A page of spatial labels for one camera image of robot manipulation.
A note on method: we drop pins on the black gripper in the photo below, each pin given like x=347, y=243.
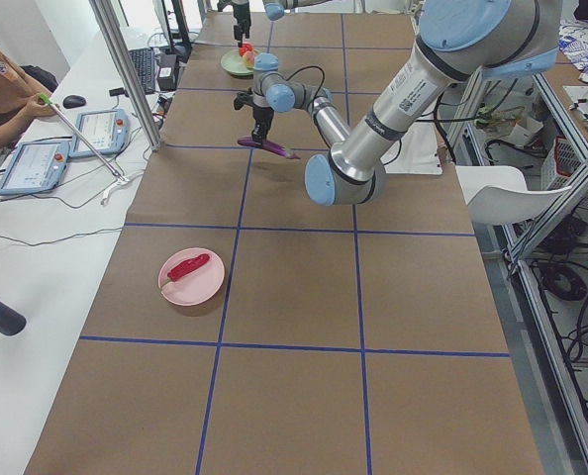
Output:
x=262, y=114
x=241, y=13

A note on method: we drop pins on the red yellow pomegranate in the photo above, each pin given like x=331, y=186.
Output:
x=244, y=48

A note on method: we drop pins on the purple eggplant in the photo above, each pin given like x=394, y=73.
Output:
x=270, y=147

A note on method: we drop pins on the yellow pink peach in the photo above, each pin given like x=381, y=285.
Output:
x=248, y=59

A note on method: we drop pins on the red chili pepper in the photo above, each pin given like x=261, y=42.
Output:
x=185, y=267

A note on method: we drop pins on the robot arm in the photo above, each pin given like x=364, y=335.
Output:
x=455, y=38
x=274, y=10

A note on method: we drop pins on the green plate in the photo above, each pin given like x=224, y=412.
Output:
x=232, y=63

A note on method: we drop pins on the black box on table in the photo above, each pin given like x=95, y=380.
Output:
x=167, y=72

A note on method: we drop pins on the black keyboard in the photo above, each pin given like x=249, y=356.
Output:
x=143, y=60

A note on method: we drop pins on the silver reacher grabber stick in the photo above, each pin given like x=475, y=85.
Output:
x=82, y=147

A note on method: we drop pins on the far teach pendant tablet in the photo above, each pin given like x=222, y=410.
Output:
x=106, y=130

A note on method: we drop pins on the teach pendant tablet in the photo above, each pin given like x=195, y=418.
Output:
x=106, y=130
x=35, y=167

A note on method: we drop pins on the pink plate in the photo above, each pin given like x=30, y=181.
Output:
x=196, y=287

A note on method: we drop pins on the black computer mouse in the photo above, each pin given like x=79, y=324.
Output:
x=73, y=101

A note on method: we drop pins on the near teach pendant tablet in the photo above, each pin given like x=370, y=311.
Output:
x=35, y=167

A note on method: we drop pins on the person in brown shirt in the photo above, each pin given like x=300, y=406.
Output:
x=20, y=101

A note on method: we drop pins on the white curved chair shell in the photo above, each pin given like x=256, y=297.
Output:
x=499, y=195

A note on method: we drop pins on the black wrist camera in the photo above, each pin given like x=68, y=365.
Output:
x=242, y=99

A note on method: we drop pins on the aluminium frame post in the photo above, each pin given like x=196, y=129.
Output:
x=108, y=24

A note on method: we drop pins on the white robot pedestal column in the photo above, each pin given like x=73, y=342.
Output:
x=416, y=153

